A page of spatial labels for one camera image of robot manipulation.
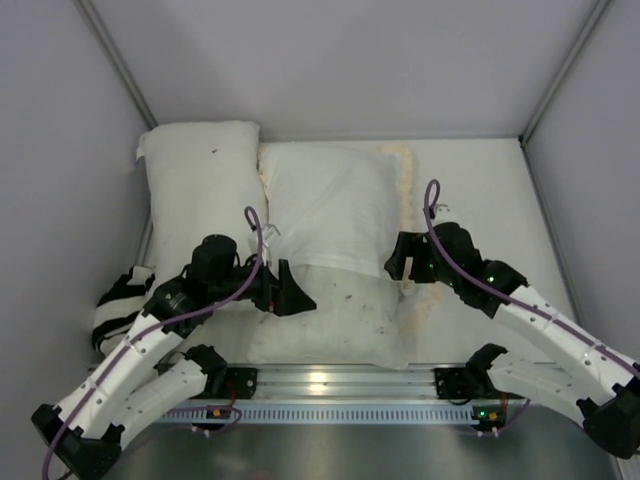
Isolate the grey pillowcase with cream frill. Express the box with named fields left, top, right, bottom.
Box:
left=255, top=142, right=446, bottom=341

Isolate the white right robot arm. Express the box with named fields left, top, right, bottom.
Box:
left=384, top=222, right=639, bottom=459

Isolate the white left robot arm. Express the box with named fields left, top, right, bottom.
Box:
left=31, top=235, right=317, bottom=479

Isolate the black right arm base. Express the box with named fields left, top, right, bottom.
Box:
left=433, top=367, right=501, bottom=405

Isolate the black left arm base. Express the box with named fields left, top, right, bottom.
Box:
left=197, top=367, right=259, bottom=400

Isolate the bare white pillow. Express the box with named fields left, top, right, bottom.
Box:
left=137, top=121, right=267, bottom=283

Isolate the black and white striped pillowcase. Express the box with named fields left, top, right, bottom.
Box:
left=91, top=265, right=155, bottom=356

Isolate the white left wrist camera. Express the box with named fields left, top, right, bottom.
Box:
left=249, top=223, right=281, bottom=264

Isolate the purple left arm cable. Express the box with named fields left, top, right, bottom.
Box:
left=44, top=205, right=274, bottom=474

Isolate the aluminium mounting rail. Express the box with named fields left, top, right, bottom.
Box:
left=87, top=362, right=501, bottom=401

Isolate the perforated grey cable duct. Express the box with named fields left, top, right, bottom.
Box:
left=159, top=403, right=586, bottom=425

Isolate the right aluminium frame post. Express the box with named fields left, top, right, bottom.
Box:
left=518, top=0, right=615, bottom=150

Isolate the aluminium frame post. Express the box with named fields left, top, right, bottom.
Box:
left=72, top=0, right=158, bottom=130
left=518, top=0, right=615, bottom=150

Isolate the left aluminium frame post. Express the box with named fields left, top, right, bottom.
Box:
left=72, top=0, right=158, bottom=130

